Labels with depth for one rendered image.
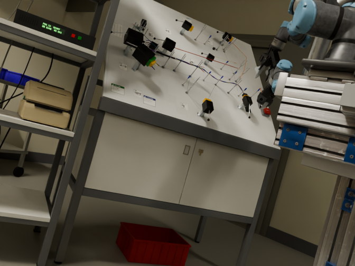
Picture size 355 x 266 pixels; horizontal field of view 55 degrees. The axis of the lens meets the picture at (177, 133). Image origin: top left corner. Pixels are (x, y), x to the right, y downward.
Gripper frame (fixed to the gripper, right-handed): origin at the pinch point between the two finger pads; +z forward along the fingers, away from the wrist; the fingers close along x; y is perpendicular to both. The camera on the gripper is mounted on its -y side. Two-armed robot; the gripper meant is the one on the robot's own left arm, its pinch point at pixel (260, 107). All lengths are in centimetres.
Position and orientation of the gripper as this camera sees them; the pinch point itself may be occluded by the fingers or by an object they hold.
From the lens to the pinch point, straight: 211.2
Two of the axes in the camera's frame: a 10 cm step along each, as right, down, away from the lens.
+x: -7.8, -5.8, 2.5
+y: 6.1, -5.8, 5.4
